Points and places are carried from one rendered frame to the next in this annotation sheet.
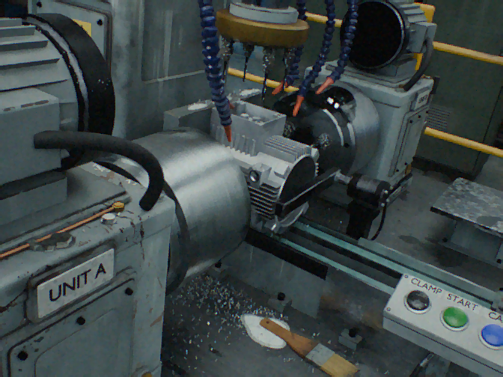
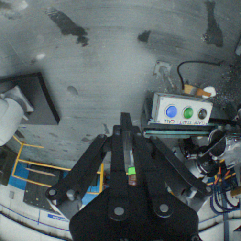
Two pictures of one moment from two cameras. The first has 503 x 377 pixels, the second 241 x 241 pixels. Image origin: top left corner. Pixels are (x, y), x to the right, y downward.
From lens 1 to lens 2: 0.52 m
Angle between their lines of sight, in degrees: 27
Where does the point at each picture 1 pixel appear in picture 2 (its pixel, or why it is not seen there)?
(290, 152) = (226, 154)
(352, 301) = not seen: hidden behind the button
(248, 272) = (215, 110)
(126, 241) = not seen: outside the picture
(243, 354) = (215, 80)
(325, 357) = (191, 90)
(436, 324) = (194, 106)
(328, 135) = (204, 165)
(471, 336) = (180, 106)
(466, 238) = not seen: hidden behind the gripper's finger
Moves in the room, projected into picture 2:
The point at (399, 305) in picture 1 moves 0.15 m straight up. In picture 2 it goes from (208, 108) to (229, 158)
